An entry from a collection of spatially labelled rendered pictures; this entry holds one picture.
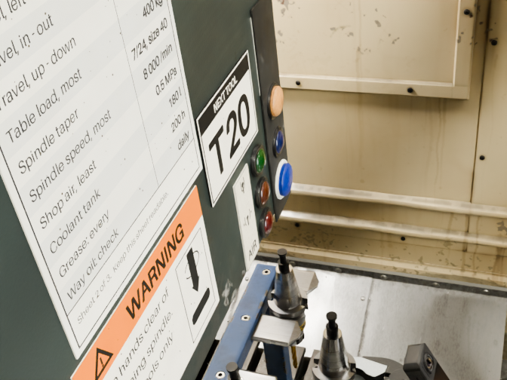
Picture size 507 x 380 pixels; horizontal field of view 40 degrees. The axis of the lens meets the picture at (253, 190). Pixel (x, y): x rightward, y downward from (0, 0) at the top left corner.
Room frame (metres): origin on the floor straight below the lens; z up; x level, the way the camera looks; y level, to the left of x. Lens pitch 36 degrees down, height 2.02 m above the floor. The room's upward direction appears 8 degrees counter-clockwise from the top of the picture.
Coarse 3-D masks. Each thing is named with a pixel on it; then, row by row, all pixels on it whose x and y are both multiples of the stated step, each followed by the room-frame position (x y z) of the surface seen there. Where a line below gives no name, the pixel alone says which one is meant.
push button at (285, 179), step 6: (282, 168) 0.49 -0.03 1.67; (288, 168) 0.50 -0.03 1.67; (282, 174) 0.49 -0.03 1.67; (288, 174) 0.49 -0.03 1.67; (282, 180) 0.49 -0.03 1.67; (288, 180) 0.49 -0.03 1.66; (282, 186) 0.48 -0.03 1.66; (288, 186) 0.49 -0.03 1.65; (282, 192) 0.48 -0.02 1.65; (288, 192) 0.49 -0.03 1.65
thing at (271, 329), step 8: (264, 320) 0.74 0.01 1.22; (272, 320) 0.74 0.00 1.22; (280, 320) 0.74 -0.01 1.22; (288, 320) 0.74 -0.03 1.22; (296, 320) 0.73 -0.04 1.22; (256, 328) 0.73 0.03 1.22; (264, 328) 0.73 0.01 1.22; (272, 328) 0.73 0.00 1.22; (280, 328) 0.72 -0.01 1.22; (288, 328) 0.72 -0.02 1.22; (296, 328) 0.72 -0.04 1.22; (256, 336) 0.71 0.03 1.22; (264, 336) 0.71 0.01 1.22; (272, 336) 0.71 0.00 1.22; (280, 336) 0.71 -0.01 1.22; (288, 336) 0.70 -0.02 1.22; (296, 336) 0.70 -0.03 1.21; (280, 344) 0.69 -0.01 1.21; (288, 344) 0.69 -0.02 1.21
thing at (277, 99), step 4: (276, 88) 0.50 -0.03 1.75; (280, 88) 0.50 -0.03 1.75; (272, 92) 0.49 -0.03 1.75; (276, 92) 0.49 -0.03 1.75; (280, 92) 0.50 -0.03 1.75; (272, 96) 0.49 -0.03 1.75; (276, 96) 0.49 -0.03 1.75; (280, 96) 0.50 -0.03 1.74; (272, 100) 0.49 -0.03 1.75; (276, 100) 0.49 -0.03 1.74; (280, 100) 0.49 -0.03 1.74; (272, 104) 0.49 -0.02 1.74; (276, 104) 0.49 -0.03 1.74; (280, 104) 0.49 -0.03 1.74; (272, 108) 0.49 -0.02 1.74; (276, 108) 0.49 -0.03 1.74; (280, 108) 0.49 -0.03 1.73; (272, 112) 0.49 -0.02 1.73; (276, 112) 0.49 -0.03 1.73; (280, 112) 0.49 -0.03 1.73; (276, 116) 0.49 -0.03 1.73
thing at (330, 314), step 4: (328, 312) 0.64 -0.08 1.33; (332, 312) 0.64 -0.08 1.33; (328, 316) 0.63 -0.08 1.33; (332, 316) 0.63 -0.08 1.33; (336, 316) 0.63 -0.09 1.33; (328, 320) 0.63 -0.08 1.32; (332, 320) 0.63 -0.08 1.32; (328, 324) 0.63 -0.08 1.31; (332, 324) 0.63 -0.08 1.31; (336, 324) 0.63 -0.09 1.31; (328, 328) 0.63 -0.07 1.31; (332, 328) 0.63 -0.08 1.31; (336, 328) 0.63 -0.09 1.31; (328, 332) 0.63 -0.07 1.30; (332, 332) 0.62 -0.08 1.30; (336, 332) 0.63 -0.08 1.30; (328, 336) 0.63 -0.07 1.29; (332, 336) 0.62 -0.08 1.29
